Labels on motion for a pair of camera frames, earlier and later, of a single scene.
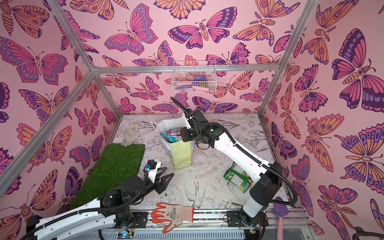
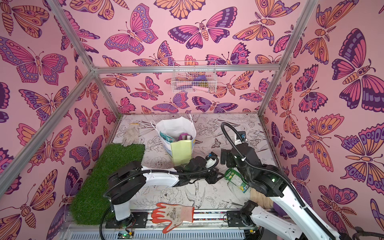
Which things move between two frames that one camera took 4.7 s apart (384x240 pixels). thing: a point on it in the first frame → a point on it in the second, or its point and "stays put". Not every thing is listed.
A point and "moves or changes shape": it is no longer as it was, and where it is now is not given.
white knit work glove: [131, 135] stays put
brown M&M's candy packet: [175, 132] moves or changes shape
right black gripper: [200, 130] → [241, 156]
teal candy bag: [170, 138] stays put
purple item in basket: [200, 78] stays put
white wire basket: [194, 76] stays put
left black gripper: [163, 185] → [212, 177]
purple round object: [281, 209] stays put
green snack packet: [237, 176] stays put
